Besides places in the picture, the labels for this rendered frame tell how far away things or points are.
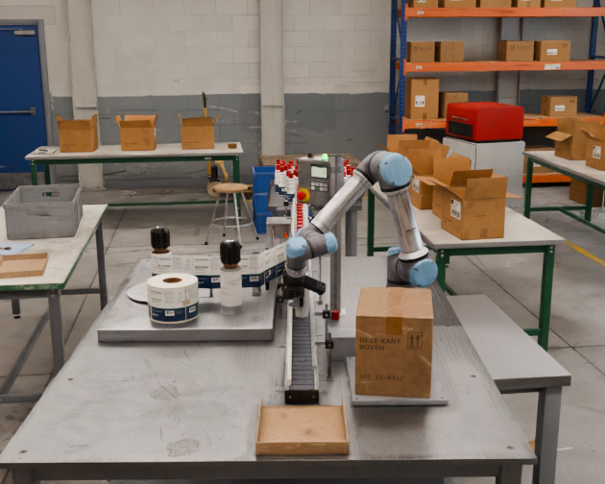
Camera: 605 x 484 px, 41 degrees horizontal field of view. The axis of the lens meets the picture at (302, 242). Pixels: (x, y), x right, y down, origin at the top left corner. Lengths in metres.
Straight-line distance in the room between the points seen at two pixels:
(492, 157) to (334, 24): 3.24
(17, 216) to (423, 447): 3.25
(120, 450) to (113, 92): 8.72
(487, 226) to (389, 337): 2.44
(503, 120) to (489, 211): 3.93
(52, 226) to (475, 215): 2.50
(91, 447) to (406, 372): 0.98
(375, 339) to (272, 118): 8.41
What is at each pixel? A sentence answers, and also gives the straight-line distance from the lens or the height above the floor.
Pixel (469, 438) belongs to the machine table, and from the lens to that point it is 2.47.
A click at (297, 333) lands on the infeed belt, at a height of 0.88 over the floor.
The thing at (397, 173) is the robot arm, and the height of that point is 1.47.
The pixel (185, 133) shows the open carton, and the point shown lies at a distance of 8.72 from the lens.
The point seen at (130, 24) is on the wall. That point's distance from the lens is 10.82.
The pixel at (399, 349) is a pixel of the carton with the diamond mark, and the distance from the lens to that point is 2.57.
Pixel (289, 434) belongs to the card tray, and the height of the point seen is 0.83.
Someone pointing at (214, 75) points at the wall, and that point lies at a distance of 10.80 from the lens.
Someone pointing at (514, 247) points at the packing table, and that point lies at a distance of 4.99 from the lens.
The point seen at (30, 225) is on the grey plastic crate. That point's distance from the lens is 5.03.
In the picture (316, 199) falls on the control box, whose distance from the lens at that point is 3.32.
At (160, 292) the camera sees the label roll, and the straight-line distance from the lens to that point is 3.18.
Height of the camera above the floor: 1.97
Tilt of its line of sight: 14 degrees down
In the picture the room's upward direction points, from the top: straight up
